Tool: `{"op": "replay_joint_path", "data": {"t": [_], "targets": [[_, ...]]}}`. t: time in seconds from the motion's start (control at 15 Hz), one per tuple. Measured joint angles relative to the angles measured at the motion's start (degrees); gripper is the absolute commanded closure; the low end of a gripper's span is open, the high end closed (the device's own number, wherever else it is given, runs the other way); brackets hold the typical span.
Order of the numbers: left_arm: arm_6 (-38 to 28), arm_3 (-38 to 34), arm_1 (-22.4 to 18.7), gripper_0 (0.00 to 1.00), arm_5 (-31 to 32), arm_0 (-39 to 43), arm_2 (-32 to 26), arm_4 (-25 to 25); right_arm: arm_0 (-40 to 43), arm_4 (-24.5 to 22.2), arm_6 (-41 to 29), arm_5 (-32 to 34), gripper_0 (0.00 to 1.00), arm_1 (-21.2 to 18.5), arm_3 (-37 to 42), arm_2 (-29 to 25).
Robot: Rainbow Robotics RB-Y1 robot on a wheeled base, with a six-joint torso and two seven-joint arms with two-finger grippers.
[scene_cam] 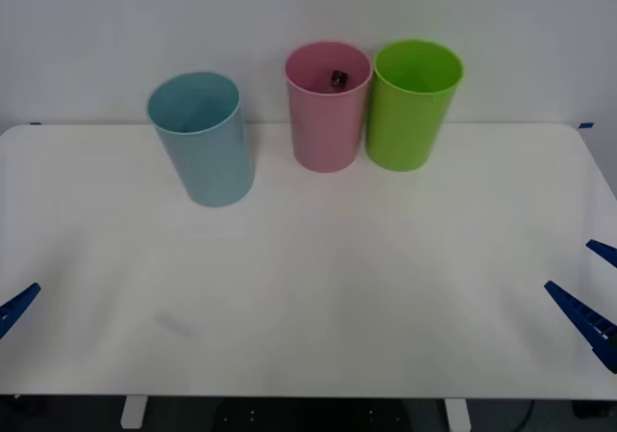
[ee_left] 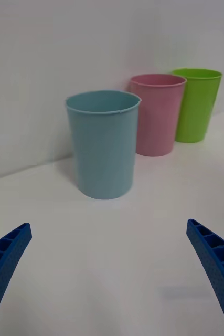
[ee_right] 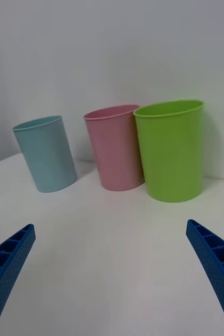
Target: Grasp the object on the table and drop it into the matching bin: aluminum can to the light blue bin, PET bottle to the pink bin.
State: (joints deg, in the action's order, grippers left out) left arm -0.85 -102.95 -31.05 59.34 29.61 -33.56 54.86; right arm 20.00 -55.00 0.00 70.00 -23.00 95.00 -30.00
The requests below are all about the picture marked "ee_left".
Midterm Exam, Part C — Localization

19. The green plastic bin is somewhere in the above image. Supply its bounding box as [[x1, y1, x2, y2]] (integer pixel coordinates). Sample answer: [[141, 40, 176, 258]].
[[170, 68, 223, 144]]

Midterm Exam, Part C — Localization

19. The pale blue plastic bin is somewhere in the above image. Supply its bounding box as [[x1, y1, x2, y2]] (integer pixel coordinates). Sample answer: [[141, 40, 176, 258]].
[[65, 90, 142, 201]]

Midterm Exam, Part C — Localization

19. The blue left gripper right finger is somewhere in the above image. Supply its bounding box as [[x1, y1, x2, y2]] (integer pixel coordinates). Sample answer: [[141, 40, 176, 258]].
[[186, 218, 224, 336]]

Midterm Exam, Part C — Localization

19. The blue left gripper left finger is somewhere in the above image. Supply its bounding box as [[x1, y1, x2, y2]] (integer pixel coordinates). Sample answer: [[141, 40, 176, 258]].
[[0, 222, 33, 336]]

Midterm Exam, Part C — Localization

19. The pink plastic bin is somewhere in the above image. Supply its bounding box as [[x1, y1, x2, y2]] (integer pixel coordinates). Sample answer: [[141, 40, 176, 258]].
[[129, 73, 188, 158]]

